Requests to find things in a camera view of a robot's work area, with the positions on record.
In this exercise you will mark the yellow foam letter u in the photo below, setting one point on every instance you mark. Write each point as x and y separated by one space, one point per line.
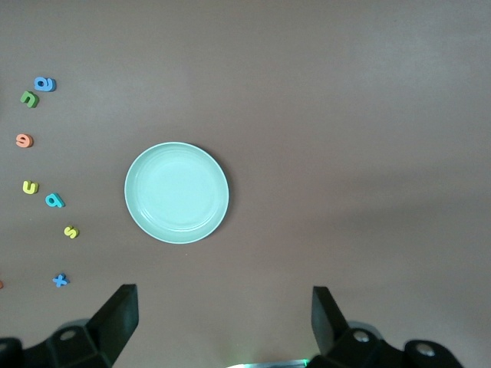
30 191

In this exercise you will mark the blue foam letter x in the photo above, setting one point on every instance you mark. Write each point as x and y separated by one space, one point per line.
60 280

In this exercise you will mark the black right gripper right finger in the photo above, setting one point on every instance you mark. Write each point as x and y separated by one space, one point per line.
330 329

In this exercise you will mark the teal foam letter a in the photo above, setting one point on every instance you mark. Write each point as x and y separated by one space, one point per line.
58 202

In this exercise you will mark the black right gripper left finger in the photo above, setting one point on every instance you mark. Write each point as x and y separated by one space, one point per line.
113 326

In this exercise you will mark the orange foam letter e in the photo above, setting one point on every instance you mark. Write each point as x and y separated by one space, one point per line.
27 143

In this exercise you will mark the yellow foam letter s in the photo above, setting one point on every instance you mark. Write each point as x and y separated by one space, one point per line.
71 232

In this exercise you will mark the blue foam letter a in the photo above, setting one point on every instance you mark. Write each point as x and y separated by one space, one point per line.
50 86

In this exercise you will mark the green plate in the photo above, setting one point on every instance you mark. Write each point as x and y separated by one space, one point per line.
176 193

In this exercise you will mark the green foam letter u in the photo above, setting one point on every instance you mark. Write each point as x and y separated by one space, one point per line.
35 102

